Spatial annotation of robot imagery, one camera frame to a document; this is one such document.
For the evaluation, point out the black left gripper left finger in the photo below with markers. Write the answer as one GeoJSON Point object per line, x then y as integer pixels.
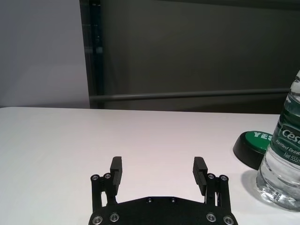
{"type": "Point", "coordinates": [116, 175]}

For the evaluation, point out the dark vertical frame post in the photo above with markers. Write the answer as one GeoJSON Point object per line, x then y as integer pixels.
{"type": "Point", "coordinates": [96, 47]}

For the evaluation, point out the clear water bottle green label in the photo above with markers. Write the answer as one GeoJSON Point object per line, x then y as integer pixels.
{"type": "Point", "coordinates": [283, 152]}

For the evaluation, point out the grey horizontal rail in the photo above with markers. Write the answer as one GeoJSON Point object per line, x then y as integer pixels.
{"type": "Point", "coordinates": [187, 95]}

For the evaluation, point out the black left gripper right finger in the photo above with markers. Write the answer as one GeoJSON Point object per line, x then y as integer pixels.
{"type": "Point", "coordinates": [200, 175]}

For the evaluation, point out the green YES button black base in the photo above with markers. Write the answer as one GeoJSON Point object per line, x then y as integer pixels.
{"type": "Point", "coordinates": [250, 145]}

